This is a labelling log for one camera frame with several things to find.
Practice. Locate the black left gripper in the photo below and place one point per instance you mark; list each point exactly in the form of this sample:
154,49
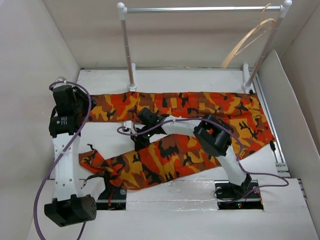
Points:
79,94

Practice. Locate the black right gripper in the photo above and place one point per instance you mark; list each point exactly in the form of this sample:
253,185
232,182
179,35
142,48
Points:
140,142

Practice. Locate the orange camouflage trousers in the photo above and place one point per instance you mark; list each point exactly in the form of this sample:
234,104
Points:
179,154

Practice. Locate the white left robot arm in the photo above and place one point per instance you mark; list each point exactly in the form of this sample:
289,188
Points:
70,205

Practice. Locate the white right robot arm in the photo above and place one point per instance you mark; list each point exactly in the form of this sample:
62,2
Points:
214,139

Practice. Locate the beige wooden hanger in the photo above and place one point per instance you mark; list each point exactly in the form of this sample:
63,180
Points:
264,26

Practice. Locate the white clothes rack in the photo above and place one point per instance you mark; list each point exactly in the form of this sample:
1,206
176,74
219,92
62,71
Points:
196,34

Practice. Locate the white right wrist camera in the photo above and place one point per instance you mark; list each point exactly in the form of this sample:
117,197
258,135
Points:
129,126

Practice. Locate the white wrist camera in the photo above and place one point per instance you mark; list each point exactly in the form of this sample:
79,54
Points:
60,81
129,126

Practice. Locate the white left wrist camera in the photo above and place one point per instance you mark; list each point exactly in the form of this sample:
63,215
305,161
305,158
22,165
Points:
60,81

